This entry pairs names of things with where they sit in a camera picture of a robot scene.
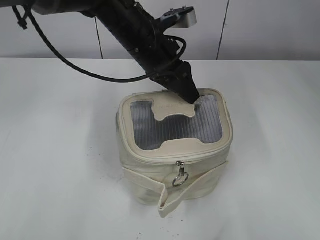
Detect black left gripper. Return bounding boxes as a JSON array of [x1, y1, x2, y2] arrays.
[[124, 24, 199, 103]]

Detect metal zipper pull with ring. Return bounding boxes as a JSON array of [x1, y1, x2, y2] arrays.
[[171, 161, 190, 188]]

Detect cream insulated lunch bag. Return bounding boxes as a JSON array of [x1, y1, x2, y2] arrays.
[[116, 88, 233, 218]]

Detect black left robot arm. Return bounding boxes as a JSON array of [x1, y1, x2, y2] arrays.
[[0, 0, 200, 104]]

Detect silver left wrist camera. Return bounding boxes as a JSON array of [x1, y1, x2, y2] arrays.
[[156, 6, 198, 31]]

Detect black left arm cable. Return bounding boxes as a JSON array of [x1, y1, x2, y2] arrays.
[[11, 4, 153, 83]]

